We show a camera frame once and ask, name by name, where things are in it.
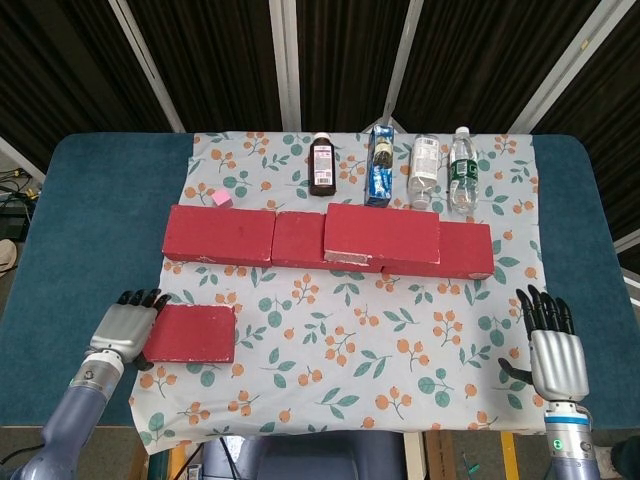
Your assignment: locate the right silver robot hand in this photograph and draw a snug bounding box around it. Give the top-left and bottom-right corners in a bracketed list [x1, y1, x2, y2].
[498, 284, 591, 402]

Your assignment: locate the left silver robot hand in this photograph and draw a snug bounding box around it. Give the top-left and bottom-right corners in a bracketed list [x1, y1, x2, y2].
[88, 288, 172, 371]

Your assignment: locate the red brick with white-chipped edges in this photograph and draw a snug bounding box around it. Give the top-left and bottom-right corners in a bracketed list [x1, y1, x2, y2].
[143, 304, 237, 364]

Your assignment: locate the red brick with worn patch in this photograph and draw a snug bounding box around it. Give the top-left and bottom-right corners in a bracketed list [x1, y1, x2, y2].
[323, 202, 442, 265]

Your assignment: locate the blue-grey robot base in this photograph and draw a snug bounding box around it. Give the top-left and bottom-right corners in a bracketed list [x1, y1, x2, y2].
[202, 430, 406, 480]

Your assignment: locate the teal felt table cover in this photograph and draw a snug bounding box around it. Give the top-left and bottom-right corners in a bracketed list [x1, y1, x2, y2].
[0, 132, 640, 429]

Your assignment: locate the yellow table leg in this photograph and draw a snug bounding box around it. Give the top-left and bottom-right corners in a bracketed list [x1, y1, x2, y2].
[501, 432, 519, 480]

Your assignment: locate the red brick with white scratches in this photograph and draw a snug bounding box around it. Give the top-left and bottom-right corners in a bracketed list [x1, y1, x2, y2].
[162, 204, 278, 269]

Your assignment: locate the beige straw hat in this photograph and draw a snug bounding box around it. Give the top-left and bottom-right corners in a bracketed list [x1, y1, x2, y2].
[0, 238, 19, 274]

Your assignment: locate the brown cardboard box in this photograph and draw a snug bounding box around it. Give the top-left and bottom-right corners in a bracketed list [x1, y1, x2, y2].
[424, 430, 459, 480]

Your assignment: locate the red brick with broken corner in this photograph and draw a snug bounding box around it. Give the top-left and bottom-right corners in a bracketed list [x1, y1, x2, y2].
[382, 222, 495, 280]

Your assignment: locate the plain red brick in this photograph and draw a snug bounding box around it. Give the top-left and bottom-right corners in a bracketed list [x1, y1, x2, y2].
[271, 210, 386, 274]

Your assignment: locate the floral tablecloth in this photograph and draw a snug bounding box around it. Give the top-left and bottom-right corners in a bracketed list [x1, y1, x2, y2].
[128, 130, 571, 456]

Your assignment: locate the water bottle with green label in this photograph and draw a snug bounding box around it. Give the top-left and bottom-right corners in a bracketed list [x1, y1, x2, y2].
[446, 126, 480, 215]

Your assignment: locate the clear bottle with white label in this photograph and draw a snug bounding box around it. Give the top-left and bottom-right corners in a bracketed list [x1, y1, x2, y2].
[407, 134, 441, 210]

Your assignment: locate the brown medicine bottle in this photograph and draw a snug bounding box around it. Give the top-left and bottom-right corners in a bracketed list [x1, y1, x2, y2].
[308, 132, 339, 197]

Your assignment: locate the blue cookie box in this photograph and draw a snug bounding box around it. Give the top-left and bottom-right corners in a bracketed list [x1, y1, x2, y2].
[363, 124, 396, 209]

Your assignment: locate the dark slatted white-framed partition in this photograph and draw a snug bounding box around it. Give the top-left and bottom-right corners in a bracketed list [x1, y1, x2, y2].
[0, 0, 640, 261]

